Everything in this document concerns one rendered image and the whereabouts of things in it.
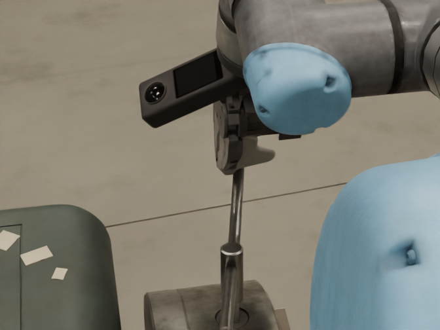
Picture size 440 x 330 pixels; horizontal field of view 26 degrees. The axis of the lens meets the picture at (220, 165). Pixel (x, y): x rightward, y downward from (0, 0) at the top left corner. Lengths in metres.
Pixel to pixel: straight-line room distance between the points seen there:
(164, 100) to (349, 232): 0.57
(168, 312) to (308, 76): 0.37
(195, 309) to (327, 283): 0.58
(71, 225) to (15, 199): 2.09
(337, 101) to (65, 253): 0.41
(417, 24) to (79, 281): 0.45
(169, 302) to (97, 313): 0.08
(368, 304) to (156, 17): 3.79
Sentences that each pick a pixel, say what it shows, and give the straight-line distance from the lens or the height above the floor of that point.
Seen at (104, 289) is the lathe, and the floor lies 1.23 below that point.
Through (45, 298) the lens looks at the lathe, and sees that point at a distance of 0.97.
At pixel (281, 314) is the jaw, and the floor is 1.12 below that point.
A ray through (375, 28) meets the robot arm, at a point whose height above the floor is 1.58.
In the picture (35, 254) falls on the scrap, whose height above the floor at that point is 1.26.
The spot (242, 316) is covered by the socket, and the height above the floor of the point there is 1.24.
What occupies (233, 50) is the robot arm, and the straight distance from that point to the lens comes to 0.85.
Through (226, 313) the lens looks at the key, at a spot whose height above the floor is 1.32.
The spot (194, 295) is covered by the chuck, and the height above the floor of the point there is 1.22.
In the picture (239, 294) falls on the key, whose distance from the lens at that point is 0.94.
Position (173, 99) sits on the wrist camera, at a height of 1.43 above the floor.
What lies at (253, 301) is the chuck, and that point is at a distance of 0.99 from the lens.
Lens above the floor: 1.93
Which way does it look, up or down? 37 degrees down
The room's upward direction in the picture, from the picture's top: straight up
